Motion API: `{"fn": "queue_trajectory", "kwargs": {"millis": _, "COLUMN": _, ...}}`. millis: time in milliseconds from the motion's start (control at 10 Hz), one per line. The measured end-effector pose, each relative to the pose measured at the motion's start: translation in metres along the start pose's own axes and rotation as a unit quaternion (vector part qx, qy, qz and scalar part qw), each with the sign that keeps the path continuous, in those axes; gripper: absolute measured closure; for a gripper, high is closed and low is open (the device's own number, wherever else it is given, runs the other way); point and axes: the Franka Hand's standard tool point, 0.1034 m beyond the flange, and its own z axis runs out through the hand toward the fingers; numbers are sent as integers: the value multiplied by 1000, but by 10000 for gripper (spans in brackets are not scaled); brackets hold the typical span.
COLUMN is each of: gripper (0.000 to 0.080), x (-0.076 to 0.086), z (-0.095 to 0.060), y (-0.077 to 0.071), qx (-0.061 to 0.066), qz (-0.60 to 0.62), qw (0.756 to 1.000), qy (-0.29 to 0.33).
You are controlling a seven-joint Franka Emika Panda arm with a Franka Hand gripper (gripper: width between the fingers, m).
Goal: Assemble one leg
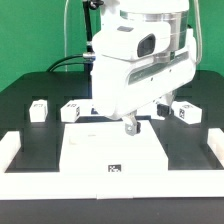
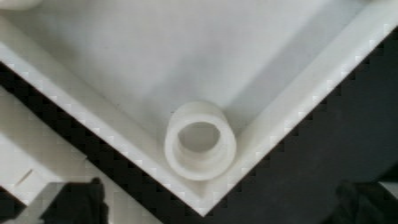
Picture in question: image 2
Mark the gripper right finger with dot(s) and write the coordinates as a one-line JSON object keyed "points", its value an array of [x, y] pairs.
{"points": [[367, 204]]}

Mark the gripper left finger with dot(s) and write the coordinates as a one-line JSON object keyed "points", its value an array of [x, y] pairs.
{"points": [[78, 206]]}

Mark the white square tabletop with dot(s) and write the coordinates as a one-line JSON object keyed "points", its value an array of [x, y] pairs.
{"points": [[122, 57]]}

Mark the white fence wall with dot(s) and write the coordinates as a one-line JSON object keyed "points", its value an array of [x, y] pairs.
{"points": [[40, 163]]}

